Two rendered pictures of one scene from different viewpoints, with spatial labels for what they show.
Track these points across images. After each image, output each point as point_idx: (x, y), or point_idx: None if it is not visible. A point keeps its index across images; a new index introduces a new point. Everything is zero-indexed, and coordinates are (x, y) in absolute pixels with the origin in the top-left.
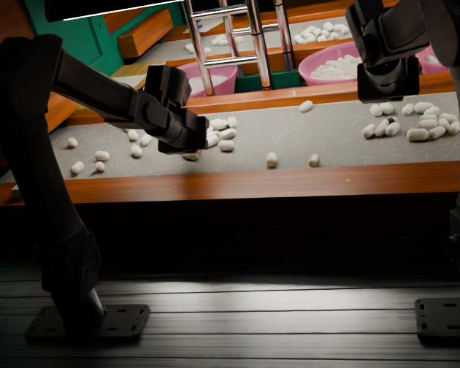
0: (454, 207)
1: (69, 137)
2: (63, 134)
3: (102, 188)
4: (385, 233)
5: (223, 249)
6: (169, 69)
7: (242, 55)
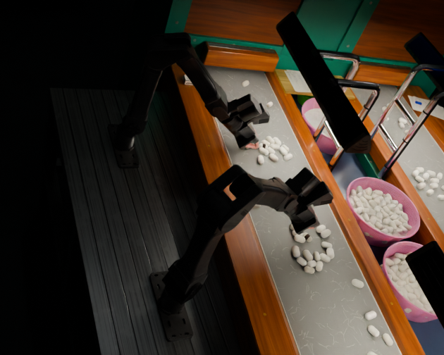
0: (230, 273)
1: (253, 79)
2: (256, 75)
3: (200, 113)
4: (216, 252)
5: (189, 185)
6: (251, 103)
7: (376, 141)
